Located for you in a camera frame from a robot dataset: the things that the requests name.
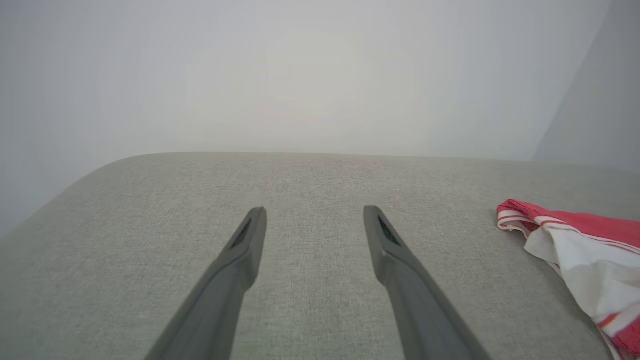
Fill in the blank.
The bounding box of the red and white basketball jersey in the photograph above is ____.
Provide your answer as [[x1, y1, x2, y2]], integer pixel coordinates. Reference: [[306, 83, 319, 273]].
[[496, 199, 640, 360]]

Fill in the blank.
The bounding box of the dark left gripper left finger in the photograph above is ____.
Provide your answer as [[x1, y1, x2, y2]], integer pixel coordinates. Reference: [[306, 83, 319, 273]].
[[144, 206, 268, 360]]

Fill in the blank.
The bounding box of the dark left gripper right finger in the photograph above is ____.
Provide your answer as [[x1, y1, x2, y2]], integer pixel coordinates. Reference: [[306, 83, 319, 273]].
[[363, 205, 492, 360]]

